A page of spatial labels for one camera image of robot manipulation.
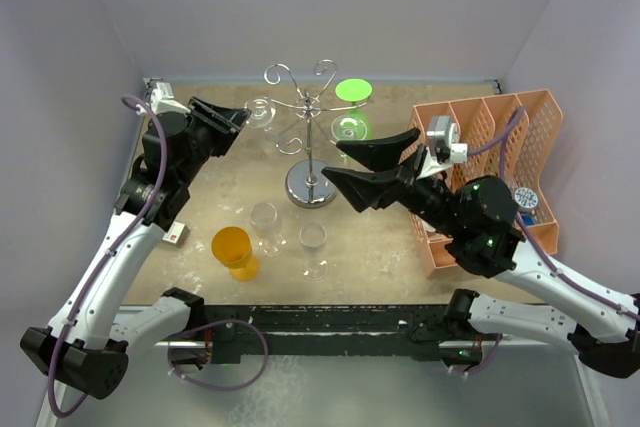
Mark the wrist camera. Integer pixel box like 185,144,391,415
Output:
417,115,468,179
147,80,190,115

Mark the small white card box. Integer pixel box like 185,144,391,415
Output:
162,222,190,247

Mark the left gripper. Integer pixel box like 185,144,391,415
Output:
177,97,250,183

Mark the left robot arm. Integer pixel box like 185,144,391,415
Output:
20,95,251,416

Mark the black base frame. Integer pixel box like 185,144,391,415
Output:
144,302,486,366

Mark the chrome wine glass rack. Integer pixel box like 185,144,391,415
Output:
263,59,348,209

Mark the orange plastic wine glass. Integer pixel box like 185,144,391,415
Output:
211,226,260,282

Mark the orange plastic file organizer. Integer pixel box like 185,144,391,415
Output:
400,90,563,279

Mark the clear wine glass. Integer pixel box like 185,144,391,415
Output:
244,96,276,133
299,223,328,280
250,202,287,257

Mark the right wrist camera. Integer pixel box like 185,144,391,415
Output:
417,115,468,179

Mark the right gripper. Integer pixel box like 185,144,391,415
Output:
322,126,465,237

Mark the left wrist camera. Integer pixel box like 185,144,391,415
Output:
147,80,190,115

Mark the green plastic wine glass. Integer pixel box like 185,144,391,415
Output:
331,78,373,141

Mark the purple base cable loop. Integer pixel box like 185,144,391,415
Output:
167,317,272,392

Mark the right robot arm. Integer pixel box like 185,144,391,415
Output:
322,128,639,379

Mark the blue patterned round item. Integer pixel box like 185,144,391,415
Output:
513,186,539,212

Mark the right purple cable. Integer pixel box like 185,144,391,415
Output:
464,106,640,321

